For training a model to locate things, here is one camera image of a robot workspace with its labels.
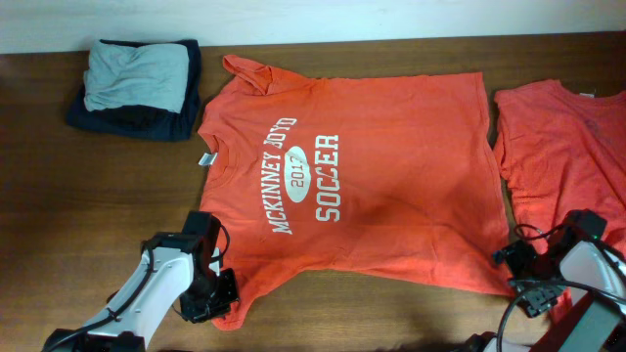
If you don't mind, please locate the orange McKinney soccer t-shirt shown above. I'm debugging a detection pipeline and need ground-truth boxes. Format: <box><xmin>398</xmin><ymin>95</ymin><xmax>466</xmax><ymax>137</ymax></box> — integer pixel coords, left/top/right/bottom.
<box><xmin>199</xmin><ymin>55</ymin><xmax>509</xmax><ymax>330</ymax></box>

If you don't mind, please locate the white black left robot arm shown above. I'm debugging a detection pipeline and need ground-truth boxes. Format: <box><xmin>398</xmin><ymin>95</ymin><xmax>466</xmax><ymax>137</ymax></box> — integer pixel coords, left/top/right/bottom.
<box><xmin>42</xmin><ymin>211</ymin><xmax>240</xmax><ymax>352</ymax></box>

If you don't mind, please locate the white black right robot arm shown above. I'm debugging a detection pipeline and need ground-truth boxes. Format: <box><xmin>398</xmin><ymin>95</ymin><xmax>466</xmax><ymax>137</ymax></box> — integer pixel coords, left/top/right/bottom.
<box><xmin>455</xmin><ymin>209</ymin><xmax>625</xmax><ymax>352</ymax></box>

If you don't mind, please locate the plain orange t-shirt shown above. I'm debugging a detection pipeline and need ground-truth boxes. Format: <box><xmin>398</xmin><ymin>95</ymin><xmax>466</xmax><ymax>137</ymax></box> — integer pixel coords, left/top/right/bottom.
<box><xmin>492</xmin><ymin>79</ymin><xmax>626</xmax><ymax>324</ymax></box>

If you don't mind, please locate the dark navy folded garment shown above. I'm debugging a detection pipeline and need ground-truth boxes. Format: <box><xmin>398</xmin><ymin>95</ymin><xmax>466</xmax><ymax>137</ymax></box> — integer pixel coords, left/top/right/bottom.
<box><xmin>66</xmin><ymin>39</ymin><xmax>201</xmax><ymax>142</ymax></box>

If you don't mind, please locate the light grey folded garment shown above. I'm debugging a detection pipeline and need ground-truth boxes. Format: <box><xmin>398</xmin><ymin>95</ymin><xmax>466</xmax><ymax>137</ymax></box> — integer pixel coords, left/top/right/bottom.
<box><xmin>83</xmin><ymin>42</ymin><xmax>190</xmax><ymax>112</ymax></box>

